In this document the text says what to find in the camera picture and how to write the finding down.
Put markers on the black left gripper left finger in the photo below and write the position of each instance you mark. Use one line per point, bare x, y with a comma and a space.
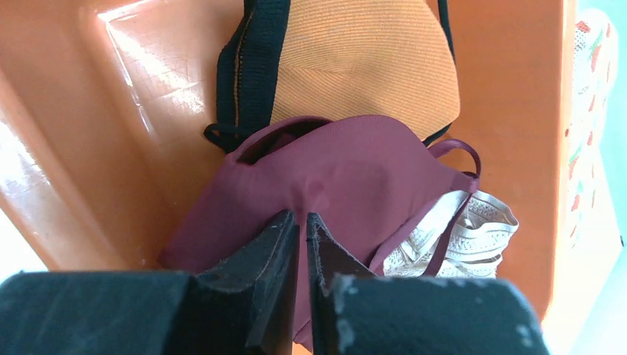
244, 305

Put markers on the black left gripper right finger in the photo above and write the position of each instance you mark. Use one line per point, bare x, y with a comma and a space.
354, 311

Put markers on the dark red bra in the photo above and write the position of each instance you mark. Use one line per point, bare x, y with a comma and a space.
369, 178

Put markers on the floral padded bra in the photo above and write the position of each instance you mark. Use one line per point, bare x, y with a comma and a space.
595, 63

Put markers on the beige crumpled garment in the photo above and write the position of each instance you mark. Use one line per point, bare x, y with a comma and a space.
478, 240

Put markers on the orange plastic tub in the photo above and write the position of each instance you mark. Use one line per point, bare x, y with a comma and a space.
103, 105

